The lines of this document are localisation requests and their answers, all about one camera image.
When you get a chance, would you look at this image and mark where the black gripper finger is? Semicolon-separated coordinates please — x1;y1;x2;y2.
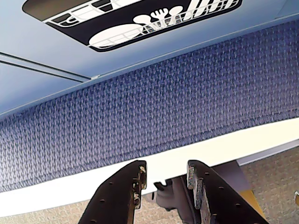
78;160;148;224
186;160;270;224

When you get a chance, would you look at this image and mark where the grey table leg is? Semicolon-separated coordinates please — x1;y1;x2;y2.
214;162;252;201

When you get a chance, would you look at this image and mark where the black table clamp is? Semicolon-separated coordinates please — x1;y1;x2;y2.
153;176;196;224

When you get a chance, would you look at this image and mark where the dark blue fabric panel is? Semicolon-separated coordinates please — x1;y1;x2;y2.
0;20;299;193

